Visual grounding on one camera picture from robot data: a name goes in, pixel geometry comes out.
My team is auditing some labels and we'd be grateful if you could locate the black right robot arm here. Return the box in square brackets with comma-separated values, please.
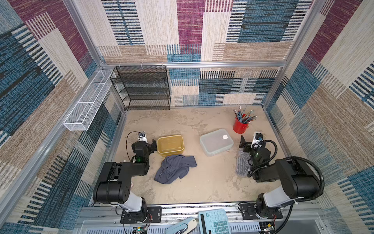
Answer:
[237, 132, 325, 219]

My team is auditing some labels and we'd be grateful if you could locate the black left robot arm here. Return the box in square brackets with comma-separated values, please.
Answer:
[93, 140, 157, 224]

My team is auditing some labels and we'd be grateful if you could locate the yellow lunch box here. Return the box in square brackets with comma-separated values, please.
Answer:
[157, 135, 185, 157]

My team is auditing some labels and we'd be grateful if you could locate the red pencil cup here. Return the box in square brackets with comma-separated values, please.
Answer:
[233, 117, 249, 134]

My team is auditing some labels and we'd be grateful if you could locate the grey striped cloth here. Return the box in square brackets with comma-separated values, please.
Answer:
[235, 149, 250, 177]

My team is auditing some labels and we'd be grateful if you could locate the dark blue cloth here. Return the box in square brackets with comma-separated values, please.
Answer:
[154, 155, 197, 184]

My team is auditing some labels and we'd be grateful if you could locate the black mesh shelf rack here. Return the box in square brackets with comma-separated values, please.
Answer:
[111, 65, 171, 111]

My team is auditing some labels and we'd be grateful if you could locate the teal calculator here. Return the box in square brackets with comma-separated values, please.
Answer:
[198, 209, 231, 234]

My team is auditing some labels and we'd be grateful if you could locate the light blue handheld device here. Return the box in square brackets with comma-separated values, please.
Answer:
[165, 217, 197, 234]

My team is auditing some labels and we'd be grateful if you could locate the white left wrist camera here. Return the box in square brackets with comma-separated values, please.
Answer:
[138, 132, 148, 143]

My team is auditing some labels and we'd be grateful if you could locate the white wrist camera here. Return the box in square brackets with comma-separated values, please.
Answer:
[138, 132, 148, 143]
[251, 132, 264, 149]

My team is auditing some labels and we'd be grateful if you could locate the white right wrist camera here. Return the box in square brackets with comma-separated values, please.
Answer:
[251, 132, 264, 149]

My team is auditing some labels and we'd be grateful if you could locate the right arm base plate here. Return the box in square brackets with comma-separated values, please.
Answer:
[237, 202, 283, 220]

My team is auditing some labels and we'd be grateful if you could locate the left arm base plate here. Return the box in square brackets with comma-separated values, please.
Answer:
[120, 206, 162, 224]

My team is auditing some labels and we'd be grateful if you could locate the white wire basket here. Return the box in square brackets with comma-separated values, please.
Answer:
[63, 70, 113, 131]

